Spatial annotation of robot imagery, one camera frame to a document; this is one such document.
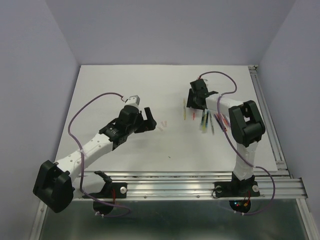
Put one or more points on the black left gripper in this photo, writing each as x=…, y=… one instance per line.
x=149, y=124

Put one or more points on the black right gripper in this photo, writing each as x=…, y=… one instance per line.
x=190, y=102

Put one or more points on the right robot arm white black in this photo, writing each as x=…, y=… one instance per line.
x=247, y=128

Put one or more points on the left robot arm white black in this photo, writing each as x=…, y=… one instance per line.
x=54, y=181

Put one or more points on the blue green pen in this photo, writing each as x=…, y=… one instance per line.
x=212, y=124

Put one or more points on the red uncapped pen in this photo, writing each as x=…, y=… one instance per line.
x=225, y=120

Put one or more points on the dark orange tipped pen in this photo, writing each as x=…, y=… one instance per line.
x=223, y=128

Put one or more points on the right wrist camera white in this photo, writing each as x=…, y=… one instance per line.
x=204, y=79

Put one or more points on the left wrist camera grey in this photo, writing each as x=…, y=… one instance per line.
x=133, y=100

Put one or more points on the aluminium front rail frame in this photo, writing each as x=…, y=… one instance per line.
x=180, y=206

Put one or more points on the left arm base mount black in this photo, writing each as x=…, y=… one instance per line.
x=104, y=192

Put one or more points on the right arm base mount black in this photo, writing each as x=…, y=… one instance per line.
x=240, y=192

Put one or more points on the aluminium right side rail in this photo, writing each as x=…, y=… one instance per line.
x=270, y=128

